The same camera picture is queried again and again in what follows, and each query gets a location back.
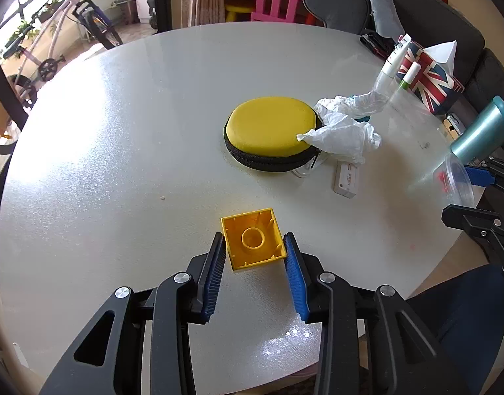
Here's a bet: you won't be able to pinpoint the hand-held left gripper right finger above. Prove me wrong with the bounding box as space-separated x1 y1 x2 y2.
283 232 471 395

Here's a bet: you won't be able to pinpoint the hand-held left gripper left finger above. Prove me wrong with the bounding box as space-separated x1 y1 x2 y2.
38 232 228 395

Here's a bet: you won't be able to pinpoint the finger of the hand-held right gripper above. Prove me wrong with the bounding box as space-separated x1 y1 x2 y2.
462 158 504 198
441 203 504 274

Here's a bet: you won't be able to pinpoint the yellow toy block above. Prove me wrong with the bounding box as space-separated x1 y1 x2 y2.
220 208 288 272

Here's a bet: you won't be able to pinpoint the small white box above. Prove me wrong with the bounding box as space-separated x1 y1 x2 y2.
333 160 361 197

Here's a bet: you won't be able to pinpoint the white tissue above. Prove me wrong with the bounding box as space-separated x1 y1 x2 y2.
296 113 382 165

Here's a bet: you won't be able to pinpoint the white plastic wrap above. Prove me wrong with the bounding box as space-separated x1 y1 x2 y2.
315 91 390 122

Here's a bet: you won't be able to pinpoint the yellow round zip case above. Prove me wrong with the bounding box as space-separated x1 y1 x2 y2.
223 96 322 173

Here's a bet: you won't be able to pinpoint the clear plastic cup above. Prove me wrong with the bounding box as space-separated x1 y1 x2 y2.
432 153 477 206

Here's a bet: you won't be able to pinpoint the teal metal bottle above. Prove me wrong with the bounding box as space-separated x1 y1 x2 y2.
450 95 504 164

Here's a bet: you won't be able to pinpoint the person's trouser leg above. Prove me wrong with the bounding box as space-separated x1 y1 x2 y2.
408 265 504 379

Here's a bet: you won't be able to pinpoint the flag print tissue box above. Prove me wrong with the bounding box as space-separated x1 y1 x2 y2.
396 40 467 116

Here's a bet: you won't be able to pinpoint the small clear jar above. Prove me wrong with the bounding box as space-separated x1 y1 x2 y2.
291 154 324 178

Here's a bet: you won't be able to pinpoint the short white green tube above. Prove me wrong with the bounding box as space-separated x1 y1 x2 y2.
399 63 421 91

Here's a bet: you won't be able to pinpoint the tall white tube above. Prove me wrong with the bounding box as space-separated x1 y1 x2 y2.
379 33 413 81

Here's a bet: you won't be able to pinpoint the dark grey sofa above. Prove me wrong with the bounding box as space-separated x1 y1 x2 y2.
359 0 504 103

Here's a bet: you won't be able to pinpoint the black pouch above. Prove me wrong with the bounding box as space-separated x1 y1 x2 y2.
359 33 395 56

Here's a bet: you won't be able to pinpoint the light grey cushion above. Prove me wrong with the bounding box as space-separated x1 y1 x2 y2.
365 0 403 40

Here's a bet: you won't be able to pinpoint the grey office chair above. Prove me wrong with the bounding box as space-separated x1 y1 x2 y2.
302 0 374 36

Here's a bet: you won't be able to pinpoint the white bicycle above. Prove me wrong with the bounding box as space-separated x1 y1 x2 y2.
0 0 125 157

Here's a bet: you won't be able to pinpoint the yellow kids stool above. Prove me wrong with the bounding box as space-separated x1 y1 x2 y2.
225 4 255 23

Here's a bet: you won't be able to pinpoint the potted green plants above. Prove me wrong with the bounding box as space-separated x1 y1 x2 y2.
3 0 67 58

